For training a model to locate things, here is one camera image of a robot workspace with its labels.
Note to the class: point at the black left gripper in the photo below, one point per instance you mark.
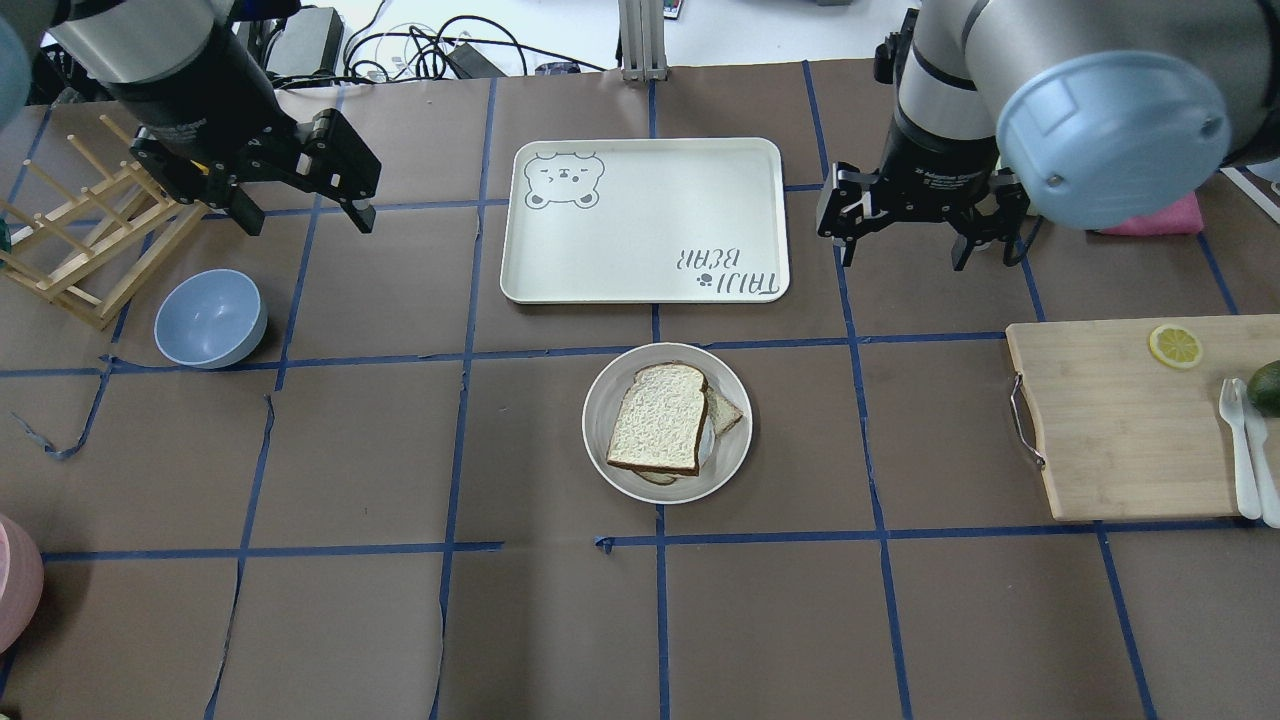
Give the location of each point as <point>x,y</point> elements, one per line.
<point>190,105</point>

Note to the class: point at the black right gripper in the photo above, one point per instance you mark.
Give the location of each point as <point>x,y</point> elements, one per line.
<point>932,160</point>

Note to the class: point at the round cream plate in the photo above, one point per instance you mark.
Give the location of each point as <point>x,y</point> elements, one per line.
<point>603,403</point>

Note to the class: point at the white bread slice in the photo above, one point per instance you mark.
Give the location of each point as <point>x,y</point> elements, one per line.
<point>660,422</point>

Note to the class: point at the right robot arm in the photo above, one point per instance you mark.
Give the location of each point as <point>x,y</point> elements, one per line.
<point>1091,112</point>

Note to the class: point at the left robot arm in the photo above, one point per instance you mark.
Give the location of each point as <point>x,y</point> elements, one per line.
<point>120,43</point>

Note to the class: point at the bread slice under egg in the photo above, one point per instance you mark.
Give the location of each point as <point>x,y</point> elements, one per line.
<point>722,415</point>

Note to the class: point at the blue bowl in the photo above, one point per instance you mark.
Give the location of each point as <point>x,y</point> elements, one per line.
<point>212,320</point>

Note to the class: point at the wooden mug rack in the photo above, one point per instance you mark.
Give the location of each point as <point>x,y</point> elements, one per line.
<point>84,226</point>

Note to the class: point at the cream bear serving tray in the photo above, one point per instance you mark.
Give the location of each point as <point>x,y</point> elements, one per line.
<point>646,221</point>

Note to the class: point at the pink cloth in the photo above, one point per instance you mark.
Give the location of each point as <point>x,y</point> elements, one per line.
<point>1181,217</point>

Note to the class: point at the wooden cutting board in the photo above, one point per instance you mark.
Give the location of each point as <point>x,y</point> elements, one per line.
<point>1124,437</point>

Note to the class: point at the lemon half slice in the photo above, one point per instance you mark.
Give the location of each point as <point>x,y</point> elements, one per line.
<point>1175,346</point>

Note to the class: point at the avocado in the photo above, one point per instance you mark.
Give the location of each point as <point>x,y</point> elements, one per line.
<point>1263,389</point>

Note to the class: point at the white plastic fork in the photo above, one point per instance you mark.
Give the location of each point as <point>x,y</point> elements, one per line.
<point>1231,411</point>

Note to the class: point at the pink bowl with ice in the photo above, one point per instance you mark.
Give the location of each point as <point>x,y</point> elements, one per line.
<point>22,581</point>

